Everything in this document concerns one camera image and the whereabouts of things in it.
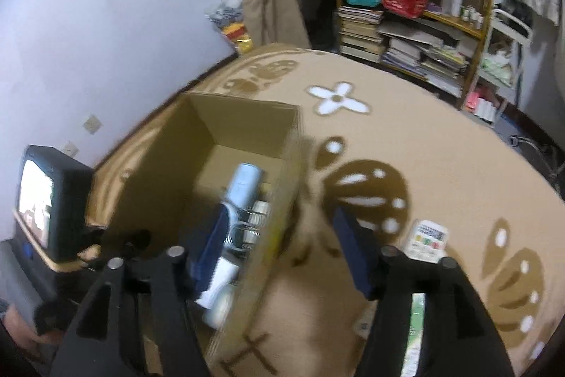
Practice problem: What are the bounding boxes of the stack of books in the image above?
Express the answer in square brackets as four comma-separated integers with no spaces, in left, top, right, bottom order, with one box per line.
[338,6,385,62]

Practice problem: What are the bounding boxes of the beige butterfly patterned rug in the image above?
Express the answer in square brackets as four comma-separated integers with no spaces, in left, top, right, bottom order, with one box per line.
[84,42,565,377]

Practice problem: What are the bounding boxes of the chrome metal frame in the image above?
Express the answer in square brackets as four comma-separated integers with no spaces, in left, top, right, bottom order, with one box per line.
[510,134,565,183]

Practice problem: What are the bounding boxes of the white remote control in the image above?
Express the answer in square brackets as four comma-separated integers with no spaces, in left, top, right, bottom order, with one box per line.
[405,219,450,264]

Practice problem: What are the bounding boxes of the white metal rack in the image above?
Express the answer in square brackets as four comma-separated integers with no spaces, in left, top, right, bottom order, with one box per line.
[461,6,533,126]

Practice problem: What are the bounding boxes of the cardboard box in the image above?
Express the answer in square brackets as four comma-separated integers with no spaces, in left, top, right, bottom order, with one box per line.
[84,91,305,377]

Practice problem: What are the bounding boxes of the metal wire coil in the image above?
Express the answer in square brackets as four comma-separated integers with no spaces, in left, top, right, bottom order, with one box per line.
[227,207,266,254]

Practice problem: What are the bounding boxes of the pile of magazines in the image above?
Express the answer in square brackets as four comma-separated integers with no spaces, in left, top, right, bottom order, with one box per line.
[380,21,471,95]

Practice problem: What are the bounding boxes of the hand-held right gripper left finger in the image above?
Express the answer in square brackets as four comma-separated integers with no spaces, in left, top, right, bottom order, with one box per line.
[48,202,232,377]

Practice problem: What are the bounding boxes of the light blue cylindrical bottle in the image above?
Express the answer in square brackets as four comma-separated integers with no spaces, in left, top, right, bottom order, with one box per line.
[225,163,266,210]

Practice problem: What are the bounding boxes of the small black television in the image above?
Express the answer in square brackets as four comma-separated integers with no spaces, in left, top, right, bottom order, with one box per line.
[12,145,94,263]

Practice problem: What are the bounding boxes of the pink and white packets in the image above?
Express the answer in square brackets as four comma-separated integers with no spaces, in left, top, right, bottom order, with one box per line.
[463,92,497,122]

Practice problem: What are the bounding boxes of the plastic bag of toys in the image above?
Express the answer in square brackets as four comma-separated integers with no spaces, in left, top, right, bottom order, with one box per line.
[207,0,254,53]

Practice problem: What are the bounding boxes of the white rectangular box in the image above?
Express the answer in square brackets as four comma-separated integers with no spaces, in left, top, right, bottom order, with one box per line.
[196,260,241,309]

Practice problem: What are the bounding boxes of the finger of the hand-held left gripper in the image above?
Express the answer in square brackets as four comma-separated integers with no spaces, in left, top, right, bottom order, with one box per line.
[99,229,151,269]

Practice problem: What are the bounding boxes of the row of white bottles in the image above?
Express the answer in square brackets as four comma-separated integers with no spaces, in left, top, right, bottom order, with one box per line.
[441,0,484,29]

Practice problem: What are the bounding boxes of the person's left forearm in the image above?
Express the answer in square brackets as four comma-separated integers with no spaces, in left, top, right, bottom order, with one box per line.
[0,300,60,360]

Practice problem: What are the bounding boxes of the green and white packet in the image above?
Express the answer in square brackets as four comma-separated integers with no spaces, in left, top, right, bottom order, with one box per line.
[401,292,427,377]

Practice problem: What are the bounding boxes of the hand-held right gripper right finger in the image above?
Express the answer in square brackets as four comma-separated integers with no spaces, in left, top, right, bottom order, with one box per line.
[332,207,516,377]

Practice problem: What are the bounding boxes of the dark stand with tan edge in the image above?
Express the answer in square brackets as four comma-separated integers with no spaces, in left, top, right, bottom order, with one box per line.
[0,211,95,307]

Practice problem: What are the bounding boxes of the pale green bundle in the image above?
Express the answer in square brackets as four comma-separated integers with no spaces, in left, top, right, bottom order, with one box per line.
[480,52,513,79]

